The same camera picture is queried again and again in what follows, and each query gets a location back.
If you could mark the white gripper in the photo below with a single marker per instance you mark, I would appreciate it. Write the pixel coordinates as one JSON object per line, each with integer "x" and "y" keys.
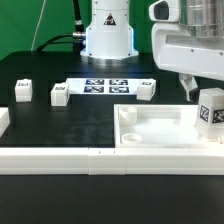
{"x": 188, "y": 38}

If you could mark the white square tabletop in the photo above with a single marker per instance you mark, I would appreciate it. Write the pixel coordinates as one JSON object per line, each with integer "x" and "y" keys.
{"x": 159, "y": 126}

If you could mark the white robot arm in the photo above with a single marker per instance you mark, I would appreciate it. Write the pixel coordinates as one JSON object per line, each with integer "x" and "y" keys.
{"x": 109, "y": 37}

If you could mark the AprilTag marker sheet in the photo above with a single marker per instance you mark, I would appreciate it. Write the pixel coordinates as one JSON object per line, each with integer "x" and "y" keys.
{"x": 103, "y": 86}

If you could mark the white U-shaped obstacle fence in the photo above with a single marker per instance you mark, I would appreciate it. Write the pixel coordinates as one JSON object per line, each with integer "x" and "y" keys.
{"x": 111, "y": 161}

